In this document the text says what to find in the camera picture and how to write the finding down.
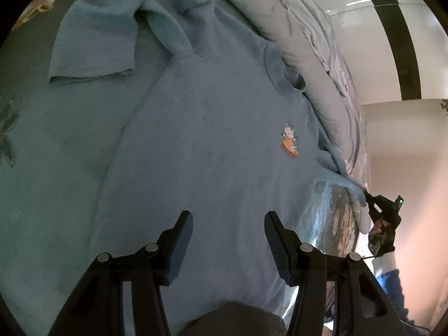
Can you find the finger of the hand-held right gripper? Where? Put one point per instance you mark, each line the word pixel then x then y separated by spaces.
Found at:
pixel 372 203

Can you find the glossy white wardrobe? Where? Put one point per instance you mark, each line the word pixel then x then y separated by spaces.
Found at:
pixel 367 42

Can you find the person's right hand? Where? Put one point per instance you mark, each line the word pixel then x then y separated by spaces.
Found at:
pixel 376 229

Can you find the person's right forearm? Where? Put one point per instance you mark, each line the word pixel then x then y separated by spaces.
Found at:
pixel 388 273

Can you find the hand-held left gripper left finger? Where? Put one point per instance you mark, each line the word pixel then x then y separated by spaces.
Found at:
pixel 180 248

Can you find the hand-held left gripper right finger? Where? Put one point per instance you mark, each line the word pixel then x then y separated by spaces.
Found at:
pixel 278 248

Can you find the teal floral bed sheet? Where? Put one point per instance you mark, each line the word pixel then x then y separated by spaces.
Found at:
pixel 52 147

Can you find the blue t-shirt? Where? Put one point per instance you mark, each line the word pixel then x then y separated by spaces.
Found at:
pixel 210 129

